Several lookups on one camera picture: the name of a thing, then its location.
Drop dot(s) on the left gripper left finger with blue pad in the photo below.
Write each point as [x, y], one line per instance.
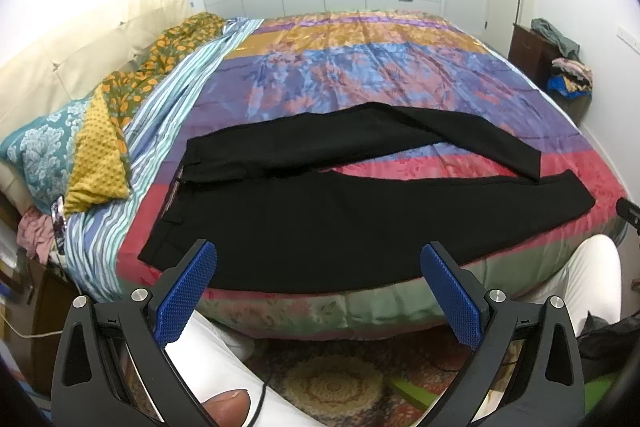
[88, 388]

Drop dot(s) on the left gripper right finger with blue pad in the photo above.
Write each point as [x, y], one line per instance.
[547, 386]

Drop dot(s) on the black pants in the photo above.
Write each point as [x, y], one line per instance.
[284, 218]

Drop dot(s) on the person's thumb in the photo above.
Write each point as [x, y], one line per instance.
[230, 408]

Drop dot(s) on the person's white trouser leg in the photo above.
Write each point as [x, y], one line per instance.
[208, 358]

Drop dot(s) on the blue striped bed sheet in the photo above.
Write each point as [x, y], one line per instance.
[93, 238]

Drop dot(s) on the pink crumpled cloth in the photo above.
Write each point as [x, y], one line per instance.
[35, 234]

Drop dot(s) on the yellow dotted pillow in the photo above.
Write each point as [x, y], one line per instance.
[100, 172]

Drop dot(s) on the patterned floor rug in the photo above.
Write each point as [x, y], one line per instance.
[343, 382]

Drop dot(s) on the teal floral pillow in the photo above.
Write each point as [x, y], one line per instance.
[43, 152]

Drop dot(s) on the green orange floral cloth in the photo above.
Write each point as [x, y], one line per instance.
[125, 90]

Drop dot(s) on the pile of clothes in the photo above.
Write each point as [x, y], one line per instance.
[569, 76]

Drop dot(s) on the cream padded headboard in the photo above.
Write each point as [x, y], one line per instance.
[50, 73]

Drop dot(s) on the dark wooden side cabinet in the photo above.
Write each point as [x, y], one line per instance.
[532, 55]

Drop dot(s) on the multicolour floral bedspread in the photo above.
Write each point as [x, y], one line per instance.
[321, 62]

